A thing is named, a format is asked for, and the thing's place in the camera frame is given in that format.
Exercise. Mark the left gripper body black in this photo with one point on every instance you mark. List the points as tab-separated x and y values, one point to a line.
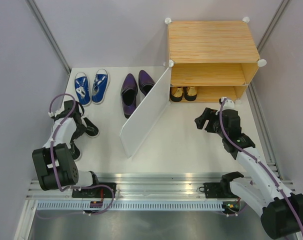
79	131

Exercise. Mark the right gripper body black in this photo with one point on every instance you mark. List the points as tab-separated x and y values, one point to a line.
217	126

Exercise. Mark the black white sneaker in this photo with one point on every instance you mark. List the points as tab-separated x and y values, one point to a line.
91	129
75	152

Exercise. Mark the gold loafer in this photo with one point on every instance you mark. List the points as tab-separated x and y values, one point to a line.
176	94
190	93

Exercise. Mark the white cabinet door panel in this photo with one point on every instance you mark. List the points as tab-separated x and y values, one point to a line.
140	123

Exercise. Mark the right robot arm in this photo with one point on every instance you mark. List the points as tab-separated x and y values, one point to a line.
279	209

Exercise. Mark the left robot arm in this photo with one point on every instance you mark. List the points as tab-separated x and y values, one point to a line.
55	162

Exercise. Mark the wooden shoe cabinet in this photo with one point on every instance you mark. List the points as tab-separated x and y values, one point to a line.
220	58

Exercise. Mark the left blue canvas sneaker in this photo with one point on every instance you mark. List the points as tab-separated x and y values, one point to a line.
81	85

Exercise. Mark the blue canvas sneaker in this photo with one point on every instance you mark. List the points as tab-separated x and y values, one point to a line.
81	85
100	85

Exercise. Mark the right blue canvas sneaker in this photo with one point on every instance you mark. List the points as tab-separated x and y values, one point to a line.
100	85

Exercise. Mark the left purple pointed loafer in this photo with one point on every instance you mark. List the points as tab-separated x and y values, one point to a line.
128	94

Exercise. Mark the purple pointed loafer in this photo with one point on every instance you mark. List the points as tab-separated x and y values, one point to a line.
145	82
128	94

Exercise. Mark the right purple pointed loafer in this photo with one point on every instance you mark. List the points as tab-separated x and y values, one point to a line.
145	82

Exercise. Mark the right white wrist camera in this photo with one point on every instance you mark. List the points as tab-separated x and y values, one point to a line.
226	104

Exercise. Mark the aluminium rail base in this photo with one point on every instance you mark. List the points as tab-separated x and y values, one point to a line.
141	186

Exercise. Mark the white slotted cable duct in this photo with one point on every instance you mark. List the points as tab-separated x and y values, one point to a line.
131	205

